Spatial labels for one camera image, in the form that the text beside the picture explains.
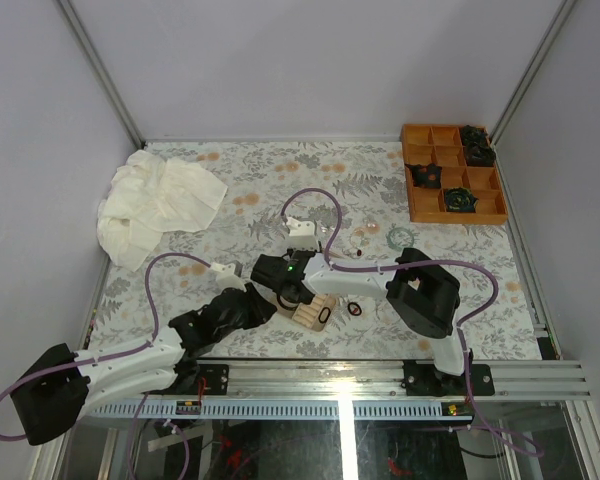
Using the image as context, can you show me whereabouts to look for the beige jewelry box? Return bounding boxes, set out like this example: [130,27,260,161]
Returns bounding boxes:
[265,293,338,332]

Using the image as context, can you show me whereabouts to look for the black bangle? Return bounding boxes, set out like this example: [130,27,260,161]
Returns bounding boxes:
[276,295,298,311]

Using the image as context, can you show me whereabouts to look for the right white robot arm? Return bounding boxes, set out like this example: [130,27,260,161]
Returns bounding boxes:
[251,248,472,395]

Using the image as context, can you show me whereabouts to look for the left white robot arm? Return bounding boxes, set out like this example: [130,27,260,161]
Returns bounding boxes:
[10,283,276,446]

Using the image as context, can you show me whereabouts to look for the white crumpled cloth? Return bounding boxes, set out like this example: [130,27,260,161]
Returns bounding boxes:
[96,150,228,271]

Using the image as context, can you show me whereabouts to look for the black flower orange dots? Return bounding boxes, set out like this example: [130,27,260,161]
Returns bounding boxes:
[407,163,442,189]

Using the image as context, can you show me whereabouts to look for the floral patterned tablecloth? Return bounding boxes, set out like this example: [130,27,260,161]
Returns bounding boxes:
[89,142,540,360]

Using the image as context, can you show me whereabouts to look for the black flower green swirls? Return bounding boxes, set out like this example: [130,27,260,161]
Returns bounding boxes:
[443,187,478,213]

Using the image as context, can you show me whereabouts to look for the orange wooden divided tray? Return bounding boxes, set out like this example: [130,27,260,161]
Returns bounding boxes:
[401,124,508,225]

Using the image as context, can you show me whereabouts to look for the black fabric flower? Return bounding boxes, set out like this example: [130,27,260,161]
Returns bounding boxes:
[464,142,496,167]
[459,125,489,145]

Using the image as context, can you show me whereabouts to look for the black fabric flower top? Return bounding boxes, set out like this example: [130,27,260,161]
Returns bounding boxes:
[459,125,489,145]

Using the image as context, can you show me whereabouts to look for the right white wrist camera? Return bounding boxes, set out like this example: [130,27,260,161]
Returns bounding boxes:
[285,217,320,252]

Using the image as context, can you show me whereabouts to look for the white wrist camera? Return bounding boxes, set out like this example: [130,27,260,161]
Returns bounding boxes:
[285,217,320,252]
[210,262,246,291]

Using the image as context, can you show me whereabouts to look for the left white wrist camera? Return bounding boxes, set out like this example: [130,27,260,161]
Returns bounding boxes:
[210,262,246,291]

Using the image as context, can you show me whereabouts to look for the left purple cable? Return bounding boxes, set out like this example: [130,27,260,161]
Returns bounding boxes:
[0,252,216,442]

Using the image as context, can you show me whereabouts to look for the purple cable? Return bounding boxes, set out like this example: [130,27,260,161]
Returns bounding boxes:
[0,252,216,442]
[281,187,546,459]

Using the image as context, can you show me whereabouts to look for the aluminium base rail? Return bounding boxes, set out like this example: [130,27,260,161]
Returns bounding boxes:
[88,360,591,420]

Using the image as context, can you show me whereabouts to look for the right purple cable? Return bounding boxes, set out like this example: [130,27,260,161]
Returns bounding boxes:
[281,187,546,459]

